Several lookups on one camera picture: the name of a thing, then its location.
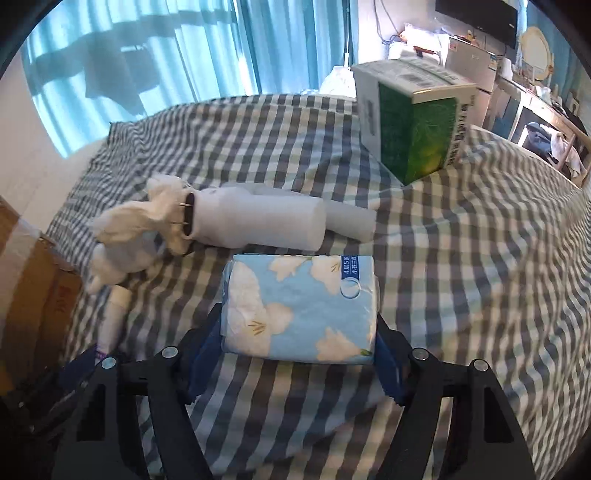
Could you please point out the black power plug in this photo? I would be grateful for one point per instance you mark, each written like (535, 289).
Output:
(189, 226)

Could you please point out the wooden dressing desk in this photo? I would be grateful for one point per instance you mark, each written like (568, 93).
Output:
(512, 106)

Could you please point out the white foam cylinder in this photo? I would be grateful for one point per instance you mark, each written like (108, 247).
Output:
(351, 219)

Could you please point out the oval white-framed mirror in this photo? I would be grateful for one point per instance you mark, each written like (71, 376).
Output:
(535, 50)

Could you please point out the brown cardboard box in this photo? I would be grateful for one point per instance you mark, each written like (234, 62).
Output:
(32, 286)

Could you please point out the blue flowered tissue pack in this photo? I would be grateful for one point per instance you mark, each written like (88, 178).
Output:
(295, 314)

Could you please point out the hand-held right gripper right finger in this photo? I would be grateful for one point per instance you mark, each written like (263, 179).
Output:
(388, 369)

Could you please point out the white plastic bottle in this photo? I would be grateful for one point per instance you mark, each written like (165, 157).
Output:
(258, 221)

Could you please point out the silver fridge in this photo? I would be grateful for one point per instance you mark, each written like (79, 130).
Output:
(480, 64)

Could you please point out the teal window curtain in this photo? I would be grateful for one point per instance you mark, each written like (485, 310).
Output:
(161, 46)

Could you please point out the white plastic bag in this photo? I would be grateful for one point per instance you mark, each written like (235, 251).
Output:
(337, 81)

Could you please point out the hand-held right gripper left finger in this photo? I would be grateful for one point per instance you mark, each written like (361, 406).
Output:
(205, 364)

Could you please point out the small white tube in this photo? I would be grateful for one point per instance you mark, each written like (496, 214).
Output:
(115, 314)

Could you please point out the white plush toy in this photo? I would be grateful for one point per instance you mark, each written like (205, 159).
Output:
(134, 230)

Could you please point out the checked blanket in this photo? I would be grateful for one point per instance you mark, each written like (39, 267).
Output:
(461, 277)

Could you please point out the green and white box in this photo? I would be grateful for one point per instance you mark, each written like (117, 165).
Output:
(415, 134)

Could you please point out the wooden chair with clothes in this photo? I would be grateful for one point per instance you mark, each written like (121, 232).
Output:
(549, 138)

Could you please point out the black wall television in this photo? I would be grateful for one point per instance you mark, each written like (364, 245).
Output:
(480, 18)

